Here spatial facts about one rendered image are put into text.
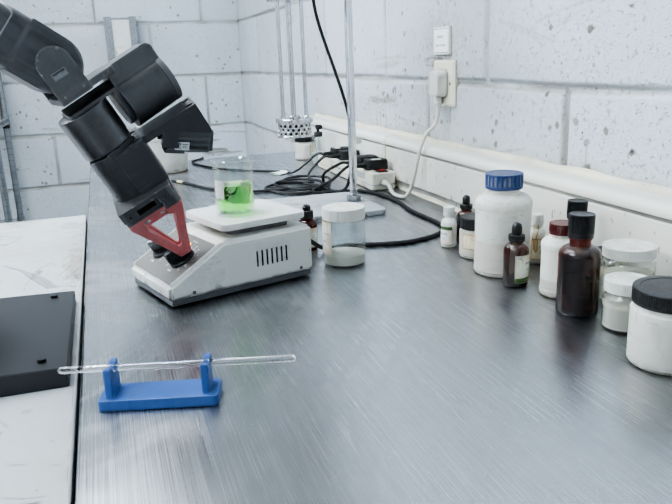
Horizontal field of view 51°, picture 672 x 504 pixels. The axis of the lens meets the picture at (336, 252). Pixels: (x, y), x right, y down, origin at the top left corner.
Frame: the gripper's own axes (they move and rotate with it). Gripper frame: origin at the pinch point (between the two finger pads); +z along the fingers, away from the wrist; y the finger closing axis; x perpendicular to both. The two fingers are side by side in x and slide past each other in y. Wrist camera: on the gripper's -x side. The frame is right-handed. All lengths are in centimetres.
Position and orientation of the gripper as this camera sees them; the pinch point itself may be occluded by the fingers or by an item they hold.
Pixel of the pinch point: (181, 246)
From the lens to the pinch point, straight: 86.2
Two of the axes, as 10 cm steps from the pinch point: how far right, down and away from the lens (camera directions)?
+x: -8.2, 5.6, -1.1
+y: -3.6, -3.7, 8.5
